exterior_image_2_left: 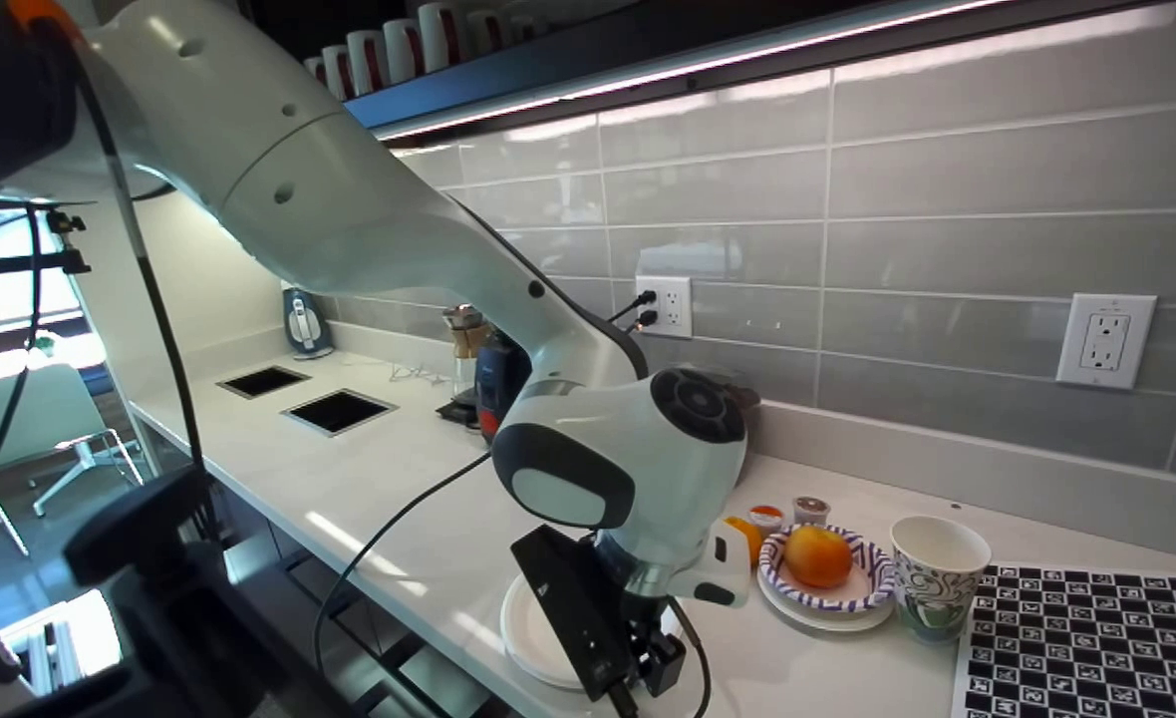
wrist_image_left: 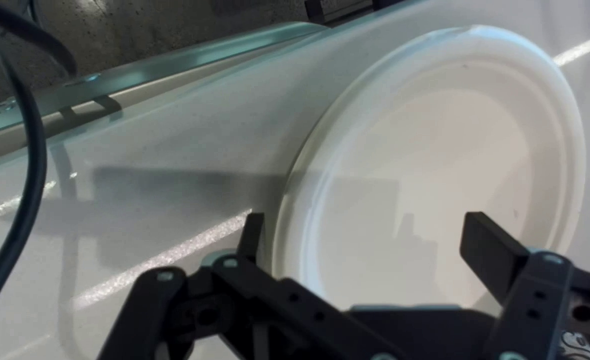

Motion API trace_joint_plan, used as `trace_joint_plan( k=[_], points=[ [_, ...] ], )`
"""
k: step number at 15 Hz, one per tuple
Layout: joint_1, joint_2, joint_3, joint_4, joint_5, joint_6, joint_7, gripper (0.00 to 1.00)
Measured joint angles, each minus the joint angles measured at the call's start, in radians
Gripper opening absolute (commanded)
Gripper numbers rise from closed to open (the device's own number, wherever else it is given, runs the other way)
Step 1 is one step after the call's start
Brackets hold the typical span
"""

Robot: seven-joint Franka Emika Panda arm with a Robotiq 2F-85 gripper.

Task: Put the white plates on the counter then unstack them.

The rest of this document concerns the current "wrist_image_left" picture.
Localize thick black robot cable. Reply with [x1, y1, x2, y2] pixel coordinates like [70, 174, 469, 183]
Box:
[0, 0, 79, 335]

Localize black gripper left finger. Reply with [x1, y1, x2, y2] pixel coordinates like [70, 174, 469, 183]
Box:
[100, 212, 401, 360]

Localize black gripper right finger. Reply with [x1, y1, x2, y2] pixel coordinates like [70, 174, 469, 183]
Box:
[457, 208, 590, 360]

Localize white disposable plate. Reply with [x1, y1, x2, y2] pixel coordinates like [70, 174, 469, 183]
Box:
[270, 24, 590, 316]

